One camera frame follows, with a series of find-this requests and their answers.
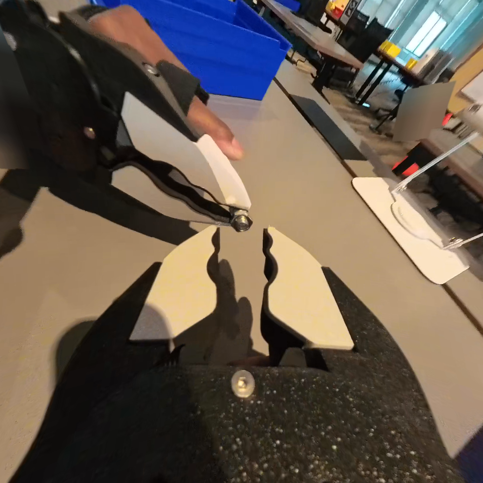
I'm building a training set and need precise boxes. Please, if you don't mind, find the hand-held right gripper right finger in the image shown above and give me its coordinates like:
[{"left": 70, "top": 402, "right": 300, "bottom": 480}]
[{"left": 262, "top": 227, "right": 355, "bottom": 351}]

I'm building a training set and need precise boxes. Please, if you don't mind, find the wooden desk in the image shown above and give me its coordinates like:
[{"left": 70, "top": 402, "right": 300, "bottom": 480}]
[{"left": 261, "top": 0, "right": 453, "bottom": 106}]

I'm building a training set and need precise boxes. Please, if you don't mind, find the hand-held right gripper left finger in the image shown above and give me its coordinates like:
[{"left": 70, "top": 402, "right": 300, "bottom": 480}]
[{"left": 130, "top": 227, "right": 221, "bottom": 344}]

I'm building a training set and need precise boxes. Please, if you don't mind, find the person's left hand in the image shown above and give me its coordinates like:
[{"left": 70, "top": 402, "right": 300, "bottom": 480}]
[{"left": 91, "top": 8, "right": 244, "bottom": 161}]

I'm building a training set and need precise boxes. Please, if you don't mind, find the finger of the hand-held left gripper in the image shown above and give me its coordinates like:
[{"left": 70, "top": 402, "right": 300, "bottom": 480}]
[
  {"left": 112, "top": 147, "right": 236, "bottom": 225},
  {"left": 121, "top": 92, "right": 252, "bottom": 213}
]

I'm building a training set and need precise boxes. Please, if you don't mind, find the desk cable flap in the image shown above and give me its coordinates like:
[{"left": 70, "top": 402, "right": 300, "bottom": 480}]
[{"left": 291, "top": 95, "right": 368, "bottom": 160}]

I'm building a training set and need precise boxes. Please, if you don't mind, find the blue plastic storage bin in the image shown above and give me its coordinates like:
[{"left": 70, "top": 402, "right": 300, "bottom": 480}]
[{"left": 91, "top": 0, "right": 291, "bottom": 100}]

